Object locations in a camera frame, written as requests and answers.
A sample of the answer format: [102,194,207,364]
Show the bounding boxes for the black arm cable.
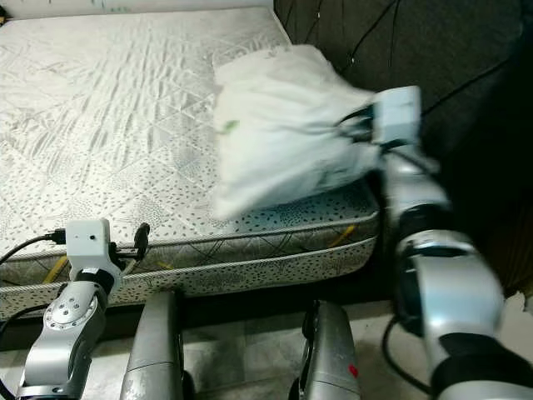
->
[381,315,434,394]
[0,229,67,268]
[0,304,52,334]

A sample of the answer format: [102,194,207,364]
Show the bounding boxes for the black tufted headboard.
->
[273,0,533,293]

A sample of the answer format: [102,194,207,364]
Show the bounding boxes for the silver robot leg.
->
[287,300,363,400]
[119,290,184,400]

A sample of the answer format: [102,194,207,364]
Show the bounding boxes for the white pillow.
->
[208,43,392,222]

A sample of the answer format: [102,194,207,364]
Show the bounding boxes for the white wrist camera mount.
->
[64,218,113,272]
[371,86,423,147]

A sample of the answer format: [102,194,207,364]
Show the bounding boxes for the white quilted mattress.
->
[0,7,381,322]

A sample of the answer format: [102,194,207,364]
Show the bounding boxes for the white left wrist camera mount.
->
[64,218,113,272]

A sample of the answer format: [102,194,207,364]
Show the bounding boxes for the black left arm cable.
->
[0,229,67,268]
[0,304,52,334]

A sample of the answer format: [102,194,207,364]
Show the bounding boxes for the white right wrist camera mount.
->
[371,86,423,147]

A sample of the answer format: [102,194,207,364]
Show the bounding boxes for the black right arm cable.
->
[381,315,434,394]

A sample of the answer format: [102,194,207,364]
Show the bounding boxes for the silver left robot leg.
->
[119,290,184,400]

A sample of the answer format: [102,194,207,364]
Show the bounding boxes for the silver right robot leg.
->
[287,300,363,400]

